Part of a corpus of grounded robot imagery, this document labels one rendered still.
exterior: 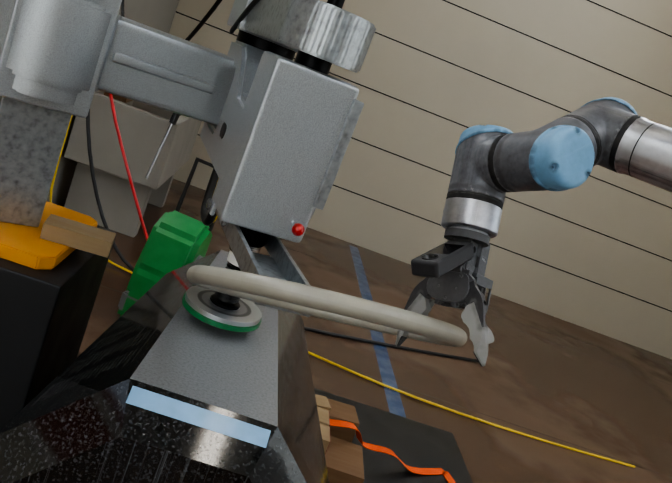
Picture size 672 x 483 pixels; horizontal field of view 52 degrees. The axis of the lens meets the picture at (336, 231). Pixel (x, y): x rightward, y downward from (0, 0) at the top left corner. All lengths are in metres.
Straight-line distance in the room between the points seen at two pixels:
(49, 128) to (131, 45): 0.34
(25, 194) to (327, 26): 1.07
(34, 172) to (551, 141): 1.59
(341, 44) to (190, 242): 2.02
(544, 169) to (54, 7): 1.43
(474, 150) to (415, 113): 5.70
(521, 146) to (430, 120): 5.80
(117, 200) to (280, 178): 3.22
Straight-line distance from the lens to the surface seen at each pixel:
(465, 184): 1.08
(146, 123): 4.57
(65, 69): 2.06
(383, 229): 6.93
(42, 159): 2.19
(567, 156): 1.01
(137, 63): 2.17
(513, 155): 1.03
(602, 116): 1.12
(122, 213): 4.85
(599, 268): 7.65
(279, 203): 1.70
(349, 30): 1.64
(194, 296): 1.86
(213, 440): 1.50
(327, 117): 1.68
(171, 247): 3.48
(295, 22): 1.66
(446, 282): 1.07
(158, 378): 1.55
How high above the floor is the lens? 1.54
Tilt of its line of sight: 12 degrees down
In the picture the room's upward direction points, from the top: 22 degrees clockwise
